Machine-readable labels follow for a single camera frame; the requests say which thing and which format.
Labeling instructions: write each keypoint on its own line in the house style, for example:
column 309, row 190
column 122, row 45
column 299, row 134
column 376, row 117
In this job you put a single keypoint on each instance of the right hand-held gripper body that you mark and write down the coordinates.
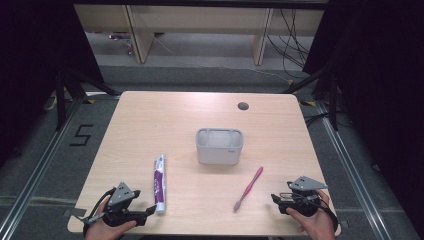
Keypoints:
column 301, row 196

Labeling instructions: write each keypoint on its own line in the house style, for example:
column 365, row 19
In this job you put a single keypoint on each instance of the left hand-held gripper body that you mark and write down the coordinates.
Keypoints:
column 120, row 200

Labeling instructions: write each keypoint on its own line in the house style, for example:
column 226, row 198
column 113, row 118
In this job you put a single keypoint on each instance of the white and purple toothpaste tube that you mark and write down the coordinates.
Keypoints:
column 159, row 185

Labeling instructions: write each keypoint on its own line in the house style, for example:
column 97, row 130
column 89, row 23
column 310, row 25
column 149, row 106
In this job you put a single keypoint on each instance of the pink toothbrush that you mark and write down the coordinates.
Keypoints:
column 248, row 189

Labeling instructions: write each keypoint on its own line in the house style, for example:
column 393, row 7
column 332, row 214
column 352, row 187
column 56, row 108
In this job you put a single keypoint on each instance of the grey toothbrush holder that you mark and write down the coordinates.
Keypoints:
column 219, row 148

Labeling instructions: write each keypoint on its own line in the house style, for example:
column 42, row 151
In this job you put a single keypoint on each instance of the person's right hand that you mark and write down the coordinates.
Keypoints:
column 315, row 221

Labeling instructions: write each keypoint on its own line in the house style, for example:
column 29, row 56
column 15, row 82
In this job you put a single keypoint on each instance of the person's left hand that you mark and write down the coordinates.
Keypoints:
column 106, row 230

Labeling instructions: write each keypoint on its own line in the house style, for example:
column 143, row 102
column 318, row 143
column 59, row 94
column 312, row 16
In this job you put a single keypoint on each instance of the grey tape piece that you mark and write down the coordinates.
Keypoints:
column 75, row 212
column 344, row 224

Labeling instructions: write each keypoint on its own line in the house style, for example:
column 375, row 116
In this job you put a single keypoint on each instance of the yellow tape piece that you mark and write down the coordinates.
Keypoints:
column 90, row 101
column 308, row 103

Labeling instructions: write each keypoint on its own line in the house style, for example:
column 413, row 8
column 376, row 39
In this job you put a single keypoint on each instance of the black metal stand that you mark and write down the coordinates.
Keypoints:
column 331, row 100
column 61, row 100

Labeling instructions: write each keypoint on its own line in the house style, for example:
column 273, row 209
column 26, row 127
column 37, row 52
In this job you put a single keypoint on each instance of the dark curtain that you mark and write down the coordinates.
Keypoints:
column 33, row 66
column 383, row 83

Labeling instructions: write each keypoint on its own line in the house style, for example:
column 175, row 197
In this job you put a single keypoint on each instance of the small pink floor item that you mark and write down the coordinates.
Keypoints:
column 120, row 35

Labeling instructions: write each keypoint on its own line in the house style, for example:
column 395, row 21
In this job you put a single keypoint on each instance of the light wooden desk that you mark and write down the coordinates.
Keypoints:
column 200, row 20

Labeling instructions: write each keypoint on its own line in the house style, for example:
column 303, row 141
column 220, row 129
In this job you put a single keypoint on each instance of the metal floor rail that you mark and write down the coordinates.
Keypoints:
column 353, row 180
column 33, row 180

